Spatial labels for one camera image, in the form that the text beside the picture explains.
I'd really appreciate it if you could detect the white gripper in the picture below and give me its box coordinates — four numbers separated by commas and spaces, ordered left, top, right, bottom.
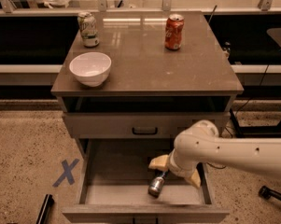
148, 150, 201, 189

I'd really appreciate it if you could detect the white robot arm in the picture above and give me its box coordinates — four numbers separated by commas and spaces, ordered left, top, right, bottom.
148, 120, 281, 188

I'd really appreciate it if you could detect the open grey middle drawer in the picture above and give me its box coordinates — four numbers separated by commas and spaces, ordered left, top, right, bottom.
63, 139, 229, 224

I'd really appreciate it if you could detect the grey drawer cabinet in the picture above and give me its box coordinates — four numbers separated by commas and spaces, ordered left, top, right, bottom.
50, 10, 245, 224

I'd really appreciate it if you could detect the closed grey top drawer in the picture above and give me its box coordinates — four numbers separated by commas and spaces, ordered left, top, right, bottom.
63, 112, 230, 139

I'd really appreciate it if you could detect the orange soda can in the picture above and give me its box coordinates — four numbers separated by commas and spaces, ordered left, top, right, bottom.
164, 14, 184, 50

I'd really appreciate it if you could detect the green white soda can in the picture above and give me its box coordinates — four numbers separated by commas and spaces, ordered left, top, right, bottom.
77, 11, 99, 48

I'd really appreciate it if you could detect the black stand leg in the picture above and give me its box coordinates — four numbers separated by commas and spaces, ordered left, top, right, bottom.
230, 109, 244, 138

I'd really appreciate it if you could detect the black caster wheel leg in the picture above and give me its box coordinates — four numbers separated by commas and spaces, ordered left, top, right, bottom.
259, 186, 281, 202

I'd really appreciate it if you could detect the blue tape cross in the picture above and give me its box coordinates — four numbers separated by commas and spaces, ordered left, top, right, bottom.
53, 159, 79, 188

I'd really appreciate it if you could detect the black bar bottom left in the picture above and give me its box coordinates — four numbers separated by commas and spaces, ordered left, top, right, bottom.
35, 194, 54, 224

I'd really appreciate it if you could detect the white ceramic bowl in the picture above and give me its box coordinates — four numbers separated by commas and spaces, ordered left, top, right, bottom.
69, 52, 112, 87

